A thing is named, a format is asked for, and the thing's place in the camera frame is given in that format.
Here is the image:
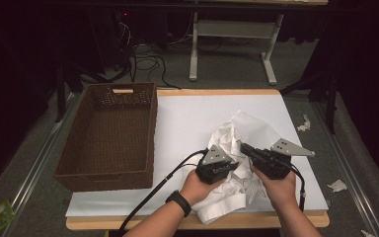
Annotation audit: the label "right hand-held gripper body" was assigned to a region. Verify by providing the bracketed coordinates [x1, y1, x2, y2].
[251, 137, 316, 181]

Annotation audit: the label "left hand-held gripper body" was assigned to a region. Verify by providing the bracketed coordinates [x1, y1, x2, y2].
[195, 144, 234, 185]

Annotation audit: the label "white garment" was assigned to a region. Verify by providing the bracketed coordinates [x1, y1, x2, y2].
[190, 121, 267, 226]

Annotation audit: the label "brown woven basket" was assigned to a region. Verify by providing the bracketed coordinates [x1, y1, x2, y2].
[53, 82, 159, 193]

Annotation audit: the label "person's left hand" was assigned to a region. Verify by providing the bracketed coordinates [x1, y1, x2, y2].
[180, 170, 226, 206]

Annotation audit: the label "person's right hand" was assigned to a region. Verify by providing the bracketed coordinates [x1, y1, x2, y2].
[251, 166, 298, 211]

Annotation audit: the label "black wristwatch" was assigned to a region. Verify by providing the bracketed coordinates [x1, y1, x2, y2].
[165, 190, 192, 218]

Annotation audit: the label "white table sheet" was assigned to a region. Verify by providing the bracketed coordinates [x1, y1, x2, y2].
[64, 94, 330, 218]

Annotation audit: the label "long crumpled paper scrap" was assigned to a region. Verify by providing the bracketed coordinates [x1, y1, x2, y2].
[296, 114, 312, 132]

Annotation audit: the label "wooden table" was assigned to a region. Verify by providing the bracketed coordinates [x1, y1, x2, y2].
[65, 88, 331, 231]

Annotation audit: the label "flat crumpled paper scrap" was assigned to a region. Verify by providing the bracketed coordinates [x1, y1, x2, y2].
[326, 179, 348, 194]

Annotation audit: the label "black stand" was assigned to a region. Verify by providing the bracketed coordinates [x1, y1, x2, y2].
[279, 70, 340, 134]
[55, 62, 113, 123]

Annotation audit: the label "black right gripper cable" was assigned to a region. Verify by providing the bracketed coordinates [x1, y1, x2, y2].
[287, 162, 307, 212]

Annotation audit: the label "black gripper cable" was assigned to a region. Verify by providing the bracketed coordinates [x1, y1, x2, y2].
[287, 162, 307, 212]
[116, 148, 210, 237]

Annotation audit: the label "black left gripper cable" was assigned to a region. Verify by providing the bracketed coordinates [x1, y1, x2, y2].
[116, 148, 210, 237]

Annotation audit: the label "metal floor rail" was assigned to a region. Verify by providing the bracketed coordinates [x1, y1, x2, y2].
[0, 92, 83, 237]
[310, 102, 379, 237]

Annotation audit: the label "black floor cables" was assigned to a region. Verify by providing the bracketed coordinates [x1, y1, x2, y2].
[117, 42, 182, 91]

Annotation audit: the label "white metal desk frame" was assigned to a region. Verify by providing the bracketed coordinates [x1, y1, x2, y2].
[189, 11, 285, 86]

